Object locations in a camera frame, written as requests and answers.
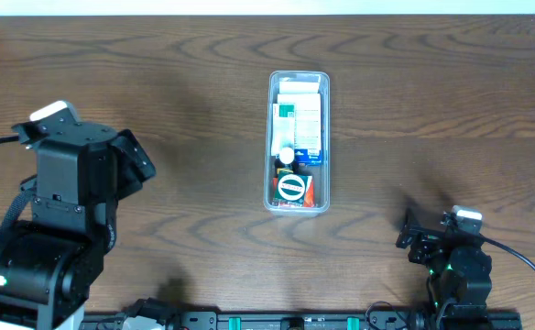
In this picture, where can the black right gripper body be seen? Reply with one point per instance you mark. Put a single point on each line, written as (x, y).
(410, 234)

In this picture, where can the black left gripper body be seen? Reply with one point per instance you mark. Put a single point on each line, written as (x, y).
(136, 156)

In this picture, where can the red Panadol box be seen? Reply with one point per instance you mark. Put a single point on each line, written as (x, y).
(311, 194)

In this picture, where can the green Zam-Buk box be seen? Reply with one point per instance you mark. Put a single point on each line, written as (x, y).
(291, 188)

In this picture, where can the blue white medicine box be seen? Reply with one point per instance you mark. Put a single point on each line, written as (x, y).
(307, 131)

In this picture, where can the dark syrup bottle white cap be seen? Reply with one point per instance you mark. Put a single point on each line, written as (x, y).
(285, 162)

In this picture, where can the small green white box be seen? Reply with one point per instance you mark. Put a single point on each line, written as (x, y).
(283, 127)

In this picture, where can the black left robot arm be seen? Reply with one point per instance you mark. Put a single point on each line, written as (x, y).
(57, 231)

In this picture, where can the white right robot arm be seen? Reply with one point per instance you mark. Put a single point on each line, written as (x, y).
(459, 271)

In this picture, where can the clear plastic container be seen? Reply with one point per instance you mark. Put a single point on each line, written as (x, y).
(307, 192)

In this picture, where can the black mounting rail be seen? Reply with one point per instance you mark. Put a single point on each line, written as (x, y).
(153, 314)

